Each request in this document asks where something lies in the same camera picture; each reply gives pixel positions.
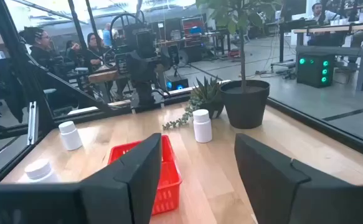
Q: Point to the wooden desk with grey legs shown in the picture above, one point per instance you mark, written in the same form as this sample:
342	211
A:
324	29

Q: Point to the red plastic basket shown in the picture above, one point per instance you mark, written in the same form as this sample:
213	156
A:
168	186

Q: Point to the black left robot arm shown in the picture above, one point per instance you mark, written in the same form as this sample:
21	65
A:
144	93

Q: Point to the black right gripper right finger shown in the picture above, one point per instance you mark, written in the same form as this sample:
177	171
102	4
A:
293	196

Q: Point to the spiky green succulent plant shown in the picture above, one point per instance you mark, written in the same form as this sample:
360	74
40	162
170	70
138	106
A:
207	91

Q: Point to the small dark plant pot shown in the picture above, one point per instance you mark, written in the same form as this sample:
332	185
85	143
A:
215	111

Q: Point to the black computer with green lights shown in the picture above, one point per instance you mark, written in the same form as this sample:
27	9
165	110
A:
313	74

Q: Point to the small wooden desk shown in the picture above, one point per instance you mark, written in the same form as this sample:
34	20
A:
103	76

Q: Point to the person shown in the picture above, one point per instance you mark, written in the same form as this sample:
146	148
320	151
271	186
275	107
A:
41	53
318	11
92	53
107	37
73	51

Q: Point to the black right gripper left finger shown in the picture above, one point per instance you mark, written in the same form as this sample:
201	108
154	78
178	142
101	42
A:
112	199

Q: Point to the green leafy plant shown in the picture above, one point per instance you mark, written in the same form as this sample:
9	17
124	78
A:
231	15

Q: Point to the black computer with blue lights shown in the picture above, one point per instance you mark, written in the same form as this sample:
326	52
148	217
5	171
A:
177	84

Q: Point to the red storage rack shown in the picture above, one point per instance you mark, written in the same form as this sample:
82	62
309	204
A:
193	28

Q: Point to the black metal table frame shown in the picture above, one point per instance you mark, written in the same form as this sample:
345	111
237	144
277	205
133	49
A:
324	129

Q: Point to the large black plant pot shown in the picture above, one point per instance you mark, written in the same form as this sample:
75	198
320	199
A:
245	109

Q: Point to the silver aluminium profile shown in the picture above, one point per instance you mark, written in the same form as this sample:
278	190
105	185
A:
32	124

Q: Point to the pale green trailing bead plant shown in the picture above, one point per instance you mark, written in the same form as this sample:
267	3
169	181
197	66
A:
181	119

